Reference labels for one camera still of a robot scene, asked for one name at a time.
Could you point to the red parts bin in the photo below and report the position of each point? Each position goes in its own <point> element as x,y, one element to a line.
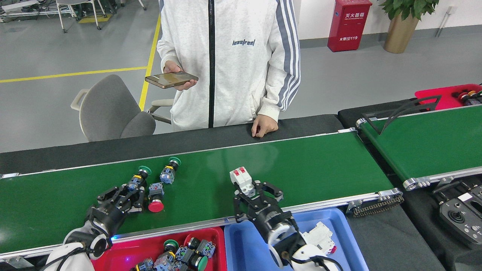
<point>437,98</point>

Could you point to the red plastic tray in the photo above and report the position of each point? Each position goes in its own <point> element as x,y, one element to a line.
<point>124,252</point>

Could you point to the person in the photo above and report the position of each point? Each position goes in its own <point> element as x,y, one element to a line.
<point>233,82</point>

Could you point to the person's left hand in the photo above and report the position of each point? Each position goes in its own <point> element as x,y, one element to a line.
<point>265,126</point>

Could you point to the green feeder conveyor belt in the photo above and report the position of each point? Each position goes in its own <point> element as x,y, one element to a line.
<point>425,143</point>

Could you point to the red fire extinguisher box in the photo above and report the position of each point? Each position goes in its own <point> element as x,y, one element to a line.
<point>348,26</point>

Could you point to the grey office chair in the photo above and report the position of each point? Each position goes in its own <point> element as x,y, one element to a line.
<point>105,109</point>

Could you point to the potted plant gold pot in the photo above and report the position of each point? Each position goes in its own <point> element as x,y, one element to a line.
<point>399,35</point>

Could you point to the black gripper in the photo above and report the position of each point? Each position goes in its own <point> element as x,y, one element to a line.
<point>105,216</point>
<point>269,216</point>

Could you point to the black joystick controller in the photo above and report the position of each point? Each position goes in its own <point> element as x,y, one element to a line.
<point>459,218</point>

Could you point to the blue plastic tray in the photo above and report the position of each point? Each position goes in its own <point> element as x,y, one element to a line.
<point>244,248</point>

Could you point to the dark smartphone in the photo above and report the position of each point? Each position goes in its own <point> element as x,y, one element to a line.
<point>169,79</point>

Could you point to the person's right forearm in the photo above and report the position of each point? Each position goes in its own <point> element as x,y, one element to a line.
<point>165,52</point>

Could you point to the person's right hand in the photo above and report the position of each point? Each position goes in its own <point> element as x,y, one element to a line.
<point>172,67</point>

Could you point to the person's left forearm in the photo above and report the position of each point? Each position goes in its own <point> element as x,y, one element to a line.
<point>282,98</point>

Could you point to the long green conveyor belt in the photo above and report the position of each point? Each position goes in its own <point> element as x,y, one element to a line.
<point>301,169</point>

